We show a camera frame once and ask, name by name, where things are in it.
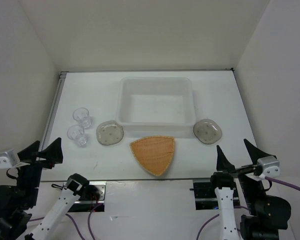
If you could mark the aluminium table edge rail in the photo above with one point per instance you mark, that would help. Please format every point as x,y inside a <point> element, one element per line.
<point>53,110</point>

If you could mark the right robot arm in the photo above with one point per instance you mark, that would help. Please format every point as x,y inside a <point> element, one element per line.
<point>246,210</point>

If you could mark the translucent plastic bin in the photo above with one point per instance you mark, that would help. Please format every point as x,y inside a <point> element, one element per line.
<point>156,106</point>

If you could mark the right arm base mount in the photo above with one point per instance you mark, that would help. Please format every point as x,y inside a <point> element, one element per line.
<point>208,196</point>

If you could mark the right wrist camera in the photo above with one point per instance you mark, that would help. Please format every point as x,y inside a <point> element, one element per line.
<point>268,166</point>

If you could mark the clear plastic cup front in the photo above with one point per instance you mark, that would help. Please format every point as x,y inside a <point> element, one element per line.
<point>77,134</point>

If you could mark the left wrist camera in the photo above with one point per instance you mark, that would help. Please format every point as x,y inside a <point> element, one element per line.
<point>8,159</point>

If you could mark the woven bamboo triangular plate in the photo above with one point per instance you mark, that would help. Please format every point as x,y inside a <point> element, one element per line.
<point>154,153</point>

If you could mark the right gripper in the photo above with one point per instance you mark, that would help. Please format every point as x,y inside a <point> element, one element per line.
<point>223,162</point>

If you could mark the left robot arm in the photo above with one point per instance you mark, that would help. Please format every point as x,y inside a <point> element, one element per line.
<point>16,199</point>

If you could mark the clear plastic cup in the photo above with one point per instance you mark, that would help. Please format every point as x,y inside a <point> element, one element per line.
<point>77,134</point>
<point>82,116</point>

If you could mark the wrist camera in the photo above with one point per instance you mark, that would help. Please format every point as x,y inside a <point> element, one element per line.
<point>268,166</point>
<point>8,159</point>

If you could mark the smoky glass dish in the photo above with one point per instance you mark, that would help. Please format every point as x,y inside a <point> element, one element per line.
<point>109,133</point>
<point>207,131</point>

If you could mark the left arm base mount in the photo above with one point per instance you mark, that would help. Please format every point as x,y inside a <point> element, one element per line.
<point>90,197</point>

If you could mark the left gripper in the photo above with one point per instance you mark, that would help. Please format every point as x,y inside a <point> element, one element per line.
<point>28,156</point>

